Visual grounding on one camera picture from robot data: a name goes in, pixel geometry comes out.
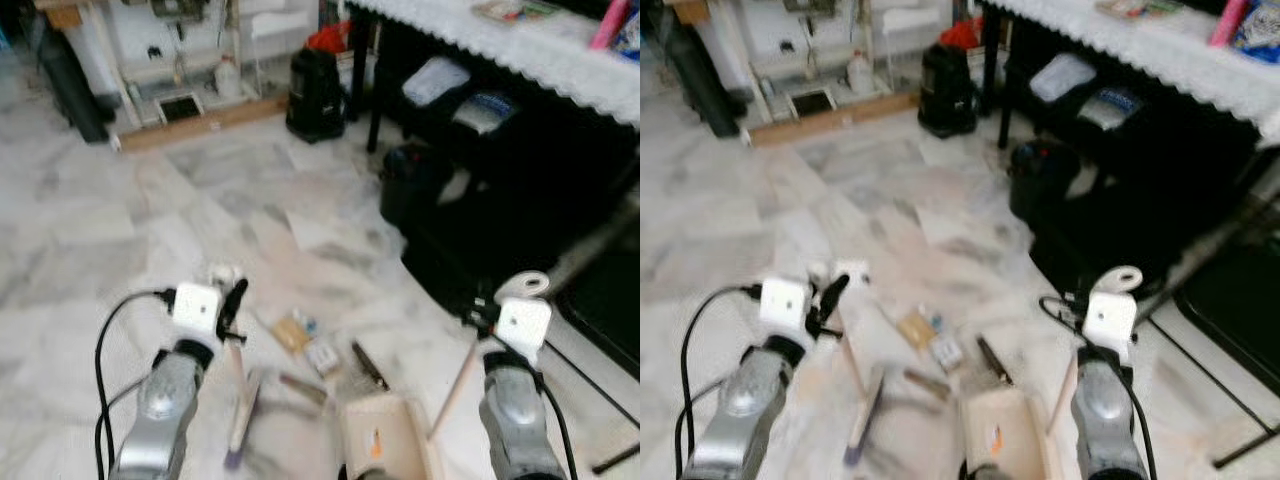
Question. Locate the tan cardboard box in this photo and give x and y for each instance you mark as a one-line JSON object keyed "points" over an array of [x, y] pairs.
{"points": [[915, 328], [292, 332]]}

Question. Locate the large black bag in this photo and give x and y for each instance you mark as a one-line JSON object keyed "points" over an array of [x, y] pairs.
{"points": [[500, 260], [1100, 240]]}

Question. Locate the small blue-label bottle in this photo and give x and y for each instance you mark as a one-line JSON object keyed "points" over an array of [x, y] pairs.
{"points": [[310, 325], [938, 322]]}

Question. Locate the brown tube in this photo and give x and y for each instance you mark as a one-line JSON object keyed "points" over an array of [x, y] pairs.
{"points": [[303, 388], [925, 383]]}

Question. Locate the slim black stick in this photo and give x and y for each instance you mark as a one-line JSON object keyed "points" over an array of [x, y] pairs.
{"points": [[993, 360], [368, 365]]}

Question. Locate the white printed carton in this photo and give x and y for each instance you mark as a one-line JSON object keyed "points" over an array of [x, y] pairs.
{"points": [[946, 353], [322, 357]]}

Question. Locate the round black bag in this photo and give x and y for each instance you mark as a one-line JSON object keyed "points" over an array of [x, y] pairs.
{"points": [[415, 185], [1045, 180]]}

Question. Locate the long wooden plank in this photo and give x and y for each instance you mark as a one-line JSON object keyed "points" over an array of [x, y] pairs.
{"points": [[200, 123], [830, 118]]}

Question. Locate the black stand foot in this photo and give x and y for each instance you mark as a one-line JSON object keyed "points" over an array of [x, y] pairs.
{"points": [[615, 457], [1245, 450]]}

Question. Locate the white-framed dark tablet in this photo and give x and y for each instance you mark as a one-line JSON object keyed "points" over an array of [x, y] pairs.
{"points": [[182, 108], [812, 103]]}

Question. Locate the blue-print plastic package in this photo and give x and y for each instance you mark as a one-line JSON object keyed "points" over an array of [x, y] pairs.
{"points": [[485, 110], [1110, 105]]}

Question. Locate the white plastic jug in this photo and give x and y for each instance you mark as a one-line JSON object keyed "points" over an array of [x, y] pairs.
{"points": [[228, 80], [860, 75]]}

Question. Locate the black table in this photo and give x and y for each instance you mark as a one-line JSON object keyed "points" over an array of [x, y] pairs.
{"points": [[375, 110], [1003, 100]]}

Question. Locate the white-framed sewing table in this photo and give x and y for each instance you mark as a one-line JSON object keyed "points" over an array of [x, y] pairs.
{"points": [[805, 68], [175, 72]]}

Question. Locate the clear wrapped package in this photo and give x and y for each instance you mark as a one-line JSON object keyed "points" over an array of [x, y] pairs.
{"points": [[435, 80], [1062, 77]]}

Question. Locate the black cylinder roll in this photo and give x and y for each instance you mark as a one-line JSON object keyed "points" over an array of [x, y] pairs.
{"points": [[75, 90], [705, 85]]}

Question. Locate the white lace tablecloth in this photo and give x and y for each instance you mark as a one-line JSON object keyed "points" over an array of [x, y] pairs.
{"points": [[1150, 50], [520, 50]]}

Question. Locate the red bag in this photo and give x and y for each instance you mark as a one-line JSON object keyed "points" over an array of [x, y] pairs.
{"points": [[330, 38], [962, 35]]}

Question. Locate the white chair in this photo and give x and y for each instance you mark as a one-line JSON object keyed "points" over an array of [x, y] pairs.
{"points": [[912, 20], [280, 22]]}

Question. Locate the flat printed magazine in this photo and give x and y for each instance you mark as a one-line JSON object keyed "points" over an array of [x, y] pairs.
{"points": [[1138, 8], [515, 10]]}

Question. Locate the blue snack bag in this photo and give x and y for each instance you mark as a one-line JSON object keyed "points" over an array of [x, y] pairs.
{"points": [[1258, 32], [630, 35]]}

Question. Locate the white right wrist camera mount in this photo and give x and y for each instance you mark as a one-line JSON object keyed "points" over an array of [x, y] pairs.
{"points": [[1110, 322], [525, 325]]}

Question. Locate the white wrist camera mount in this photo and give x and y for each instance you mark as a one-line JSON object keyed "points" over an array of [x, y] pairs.
{"points": [[1110, 322], [783, 303], [196, 308], [525, 325]]}

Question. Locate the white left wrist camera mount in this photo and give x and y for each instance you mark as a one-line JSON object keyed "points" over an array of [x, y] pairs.
{"points": [[196, 308], [783, 303]]}

